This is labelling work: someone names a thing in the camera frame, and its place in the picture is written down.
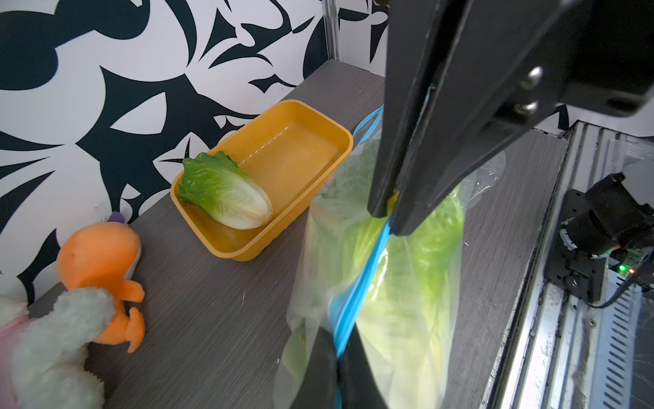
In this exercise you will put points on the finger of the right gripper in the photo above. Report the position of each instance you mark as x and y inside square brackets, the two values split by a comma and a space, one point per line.
[420, 36]
[501, 77]

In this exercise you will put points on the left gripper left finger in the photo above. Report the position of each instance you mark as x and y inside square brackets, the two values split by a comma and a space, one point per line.
[319, 388]

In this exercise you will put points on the chinese cabbage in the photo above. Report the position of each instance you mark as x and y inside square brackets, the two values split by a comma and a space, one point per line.
[216, 184]
[408, 316]

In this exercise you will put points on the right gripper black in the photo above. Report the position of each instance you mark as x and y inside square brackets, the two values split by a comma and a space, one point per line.
[613, 70]

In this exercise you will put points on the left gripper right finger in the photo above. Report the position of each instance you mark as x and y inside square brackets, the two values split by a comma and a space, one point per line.
[360, 383]

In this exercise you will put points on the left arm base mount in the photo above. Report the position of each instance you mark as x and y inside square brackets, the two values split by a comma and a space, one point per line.
[590, 227]

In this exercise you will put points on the white plush toy pink shirt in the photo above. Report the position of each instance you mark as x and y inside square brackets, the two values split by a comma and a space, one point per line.
[42, 359]

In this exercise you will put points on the clear zipper bag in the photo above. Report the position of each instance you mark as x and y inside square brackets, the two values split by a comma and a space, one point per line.
[304, 328]

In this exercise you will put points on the orange plush toy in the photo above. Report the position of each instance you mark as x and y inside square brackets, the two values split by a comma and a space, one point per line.
[105, 255]

